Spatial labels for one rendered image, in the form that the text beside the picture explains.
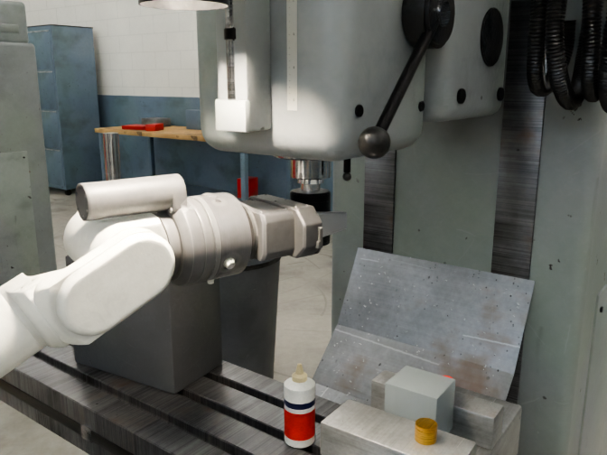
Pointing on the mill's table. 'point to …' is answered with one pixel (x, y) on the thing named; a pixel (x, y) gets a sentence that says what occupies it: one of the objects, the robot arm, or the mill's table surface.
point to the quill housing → (322, 79)
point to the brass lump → (425, 431)
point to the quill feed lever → (426, 38)
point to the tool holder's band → (310, 196)
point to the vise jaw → (381, 434)
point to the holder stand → (163, 338)
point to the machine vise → (472, 418)
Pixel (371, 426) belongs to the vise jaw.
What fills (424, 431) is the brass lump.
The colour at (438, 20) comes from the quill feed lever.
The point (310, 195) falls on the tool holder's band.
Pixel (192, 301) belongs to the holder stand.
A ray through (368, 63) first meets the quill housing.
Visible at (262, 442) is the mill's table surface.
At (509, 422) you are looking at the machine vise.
